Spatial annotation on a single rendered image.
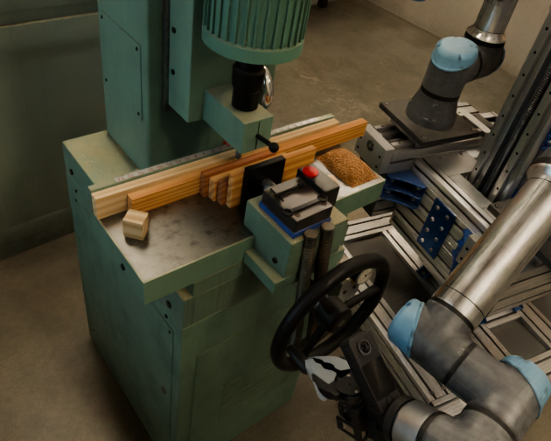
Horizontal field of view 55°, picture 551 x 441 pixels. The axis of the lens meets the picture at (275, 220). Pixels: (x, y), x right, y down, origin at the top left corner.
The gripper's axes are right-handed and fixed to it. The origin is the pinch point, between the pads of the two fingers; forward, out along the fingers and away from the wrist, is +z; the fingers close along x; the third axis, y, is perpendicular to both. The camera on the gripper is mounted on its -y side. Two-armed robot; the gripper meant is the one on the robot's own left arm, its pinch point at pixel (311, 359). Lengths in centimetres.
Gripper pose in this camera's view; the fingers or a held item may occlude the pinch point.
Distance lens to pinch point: 92.9
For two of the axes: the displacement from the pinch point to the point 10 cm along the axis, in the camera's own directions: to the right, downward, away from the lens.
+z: -6.0, -1.6, 7.8
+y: 1.7, 9.3, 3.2
